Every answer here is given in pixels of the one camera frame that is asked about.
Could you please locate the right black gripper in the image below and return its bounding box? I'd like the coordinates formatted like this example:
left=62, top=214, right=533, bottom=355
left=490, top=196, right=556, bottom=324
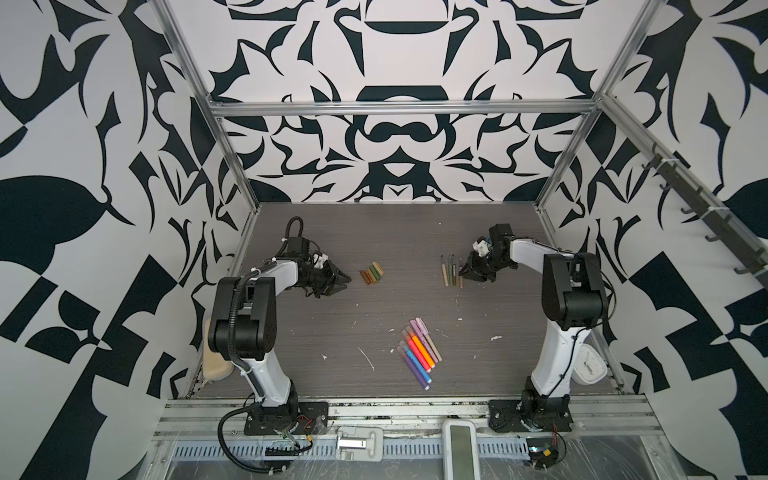
left=458, top=251, right=510, bottom=282

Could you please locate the green pen cap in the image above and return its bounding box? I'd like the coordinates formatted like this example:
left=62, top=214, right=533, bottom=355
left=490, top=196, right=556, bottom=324
left=368, top=266, right=380, bottom=282

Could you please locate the pink cream marker pen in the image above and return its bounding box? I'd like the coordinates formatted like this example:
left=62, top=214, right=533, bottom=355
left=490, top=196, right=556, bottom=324
left=415, top=317, right=443, bottom=362

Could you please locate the lilac marker pen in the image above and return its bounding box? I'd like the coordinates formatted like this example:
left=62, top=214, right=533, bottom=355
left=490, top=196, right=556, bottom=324
left=410, top=319, right=436, bottom=367

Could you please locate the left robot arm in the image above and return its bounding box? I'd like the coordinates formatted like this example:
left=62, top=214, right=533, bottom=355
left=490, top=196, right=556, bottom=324
left=207, top=216, right=351, bottom=428

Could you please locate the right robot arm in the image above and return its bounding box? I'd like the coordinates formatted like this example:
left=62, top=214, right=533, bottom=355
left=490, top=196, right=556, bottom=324
left=459, top=224, right=609, bottom=433

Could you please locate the red marker pen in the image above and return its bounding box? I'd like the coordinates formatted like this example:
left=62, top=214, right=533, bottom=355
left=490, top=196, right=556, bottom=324
left=402, top=329, right=432, bottom=373

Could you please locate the purple marker pen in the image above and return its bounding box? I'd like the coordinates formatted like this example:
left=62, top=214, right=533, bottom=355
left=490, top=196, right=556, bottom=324
left=397, top=346, right=430, bottom=390

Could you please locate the orange marker pen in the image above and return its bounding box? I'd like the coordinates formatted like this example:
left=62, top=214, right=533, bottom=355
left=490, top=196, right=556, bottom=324
left=406, top=327, right=435, bottom=371

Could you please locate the white round clock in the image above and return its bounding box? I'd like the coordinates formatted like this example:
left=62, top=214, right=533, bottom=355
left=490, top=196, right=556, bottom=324
left=572, top=343, right=608, bottom=386

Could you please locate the beige sponge pad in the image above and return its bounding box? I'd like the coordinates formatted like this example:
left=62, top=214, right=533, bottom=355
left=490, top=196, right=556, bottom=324
left=202, top=318, right=234, bottom=382

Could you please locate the small circuit board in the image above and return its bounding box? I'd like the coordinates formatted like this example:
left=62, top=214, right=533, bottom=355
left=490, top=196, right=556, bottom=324
left=527, top=434, right=568, bottom=471

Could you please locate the white handheld device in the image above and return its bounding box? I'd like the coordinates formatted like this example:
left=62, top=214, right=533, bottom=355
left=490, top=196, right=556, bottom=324
left=442, top=418, right=480, bottom=480

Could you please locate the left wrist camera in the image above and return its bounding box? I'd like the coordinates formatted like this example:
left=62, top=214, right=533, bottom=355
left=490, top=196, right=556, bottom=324
left=311, top=253, right=329, bottom=270

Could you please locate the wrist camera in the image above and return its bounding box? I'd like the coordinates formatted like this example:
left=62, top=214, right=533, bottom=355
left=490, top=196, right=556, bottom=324
left=311, top=253, right=329, bottom=270
left=472, top=238, right=491, bottom=258

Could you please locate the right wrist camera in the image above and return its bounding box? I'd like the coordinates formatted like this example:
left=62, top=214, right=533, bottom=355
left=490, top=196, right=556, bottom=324
left=472, top=238, right=491, bottom=258

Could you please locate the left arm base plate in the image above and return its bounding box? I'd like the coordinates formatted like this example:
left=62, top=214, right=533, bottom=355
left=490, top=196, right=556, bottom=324
left=244, top=402, right=329, bottom=436

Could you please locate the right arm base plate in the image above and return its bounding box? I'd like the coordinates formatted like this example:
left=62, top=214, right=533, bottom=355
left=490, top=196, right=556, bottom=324
left=488, top=396, right=573, bottom=433

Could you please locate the white latch bracket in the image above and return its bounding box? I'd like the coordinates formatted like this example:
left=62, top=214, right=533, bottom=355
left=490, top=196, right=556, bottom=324
left=335, top=426, right=384, bottom=462

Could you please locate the black corrugated cable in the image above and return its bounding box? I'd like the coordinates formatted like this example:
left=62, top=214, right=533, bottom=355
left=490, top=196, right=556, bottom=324
left=217, top=401, right=314, bottom=475

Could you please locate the aluminium frame crossbar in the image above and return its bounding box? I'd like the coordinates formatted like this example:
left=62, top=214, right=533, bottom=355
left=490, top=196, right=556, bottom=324
left=209, top=99, right=596, bottom=117

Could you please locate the wall hook rail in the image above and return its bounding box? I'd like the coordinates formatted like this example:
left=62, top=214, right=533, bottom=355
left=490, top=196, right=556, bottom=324
left=644, top=143, right=767, bottom=289

